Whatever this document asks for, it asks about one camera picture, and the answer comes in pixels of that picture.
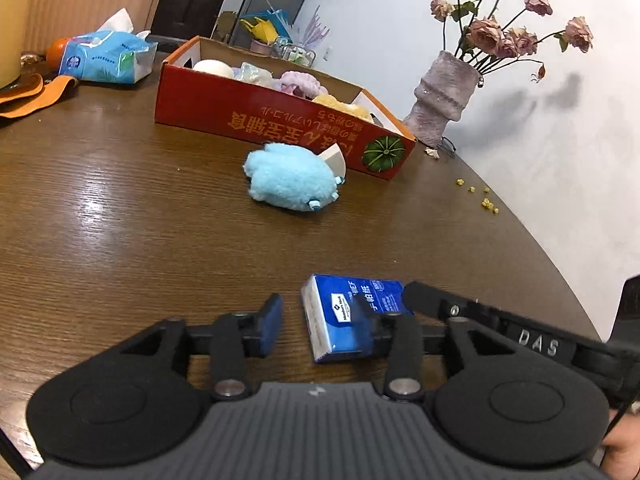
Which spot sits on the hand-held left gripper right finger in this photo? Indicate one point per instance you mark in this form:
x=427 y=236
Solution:
x=367 y=332

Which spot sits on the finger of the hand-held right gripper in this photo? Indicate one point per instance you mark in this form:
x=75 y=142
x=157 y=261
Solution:
x=430 y=300

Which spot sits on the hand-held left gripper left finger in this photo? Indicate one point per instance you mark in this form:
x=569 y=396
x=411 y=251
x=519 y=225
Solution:
x=270 y=325

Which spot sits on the blue pocket tissue packet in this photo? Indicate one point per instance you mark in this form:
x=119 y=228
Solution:
x=340 y=320

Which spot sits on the light blue plush toy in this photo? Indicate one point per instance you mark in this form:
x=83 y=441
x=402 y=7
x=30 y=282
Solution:
x=287 y=175

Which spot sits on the orange cardboard box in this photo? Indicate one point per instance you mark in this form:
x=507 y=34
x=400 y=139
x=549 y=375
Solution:
x=280 y=120

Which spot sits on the yellow plush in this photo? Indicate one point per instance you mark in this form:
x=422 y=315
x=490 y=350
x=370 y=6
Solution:
x=342 y=106

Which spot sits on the purple fluffy toy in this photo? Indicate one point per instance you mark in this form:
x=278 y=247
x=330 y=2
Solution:
x=299 y=84

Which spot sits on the pale translucent soft toy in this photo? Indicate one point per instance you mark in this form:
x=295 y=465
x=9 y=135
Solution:
x=255 y=75

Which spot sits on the white round soft ball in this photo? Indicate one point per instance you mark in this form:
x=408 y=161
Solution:
x=212 y=68

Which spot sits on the person's right hand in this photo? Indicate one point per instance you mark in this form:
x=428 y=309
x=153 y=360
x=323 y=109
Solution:
x=625 y=445

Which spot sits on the scattered yellow crumbs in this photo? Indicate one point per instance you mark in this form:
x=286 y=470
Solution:
x=485 y=203

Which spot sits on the fallen dried petal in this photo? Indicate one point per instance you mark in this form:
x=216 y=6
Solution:
x=432 y=152

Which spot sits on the white wedge sponge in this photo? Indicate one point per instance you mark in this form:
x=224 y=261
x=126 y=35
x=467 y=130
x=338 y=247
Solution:
x=334 y=158

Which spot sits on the pink textured vase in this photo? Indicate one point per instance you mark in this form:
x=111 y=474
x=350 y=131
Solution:
x=442 y=95

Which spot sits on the dried pink rose bouquet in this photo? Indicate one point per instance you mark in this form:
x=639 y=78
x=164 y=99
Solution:
x=492 y=35

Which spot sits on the metal trolley rack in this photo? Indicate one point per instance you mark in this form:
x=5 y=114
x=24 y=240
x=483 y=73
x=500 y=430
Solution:
x=295 y=52

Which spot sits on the purple dried grass decoration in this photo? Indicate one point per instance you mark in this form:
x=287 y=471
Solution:
x=312 y=27

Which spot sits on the blue and yellow clutter pile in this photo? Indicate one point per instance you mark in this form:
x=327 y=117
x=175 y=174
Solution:
x=265 y=25

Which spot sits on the blue tissue pack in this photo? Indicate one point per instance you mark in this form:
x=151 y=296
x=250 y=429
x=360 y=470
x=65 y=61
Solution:
x=105 y=57

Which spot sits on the orange cloth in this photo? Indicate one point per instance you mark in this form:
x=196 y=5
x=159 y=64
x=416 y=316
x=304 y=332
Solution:
x=35 y=95

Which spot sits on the orange fruit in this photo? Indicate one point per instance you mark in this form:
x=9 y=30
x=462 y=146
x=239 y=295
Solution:
x=59 y=51

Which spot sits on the peach hard-shell suitcase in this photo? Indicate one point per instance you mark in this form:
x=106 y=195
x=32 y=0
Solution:
x=90 y=0

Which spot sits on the yellow jug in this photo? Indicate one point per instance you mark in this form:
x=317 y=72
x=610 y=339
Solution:
x=12 y=20

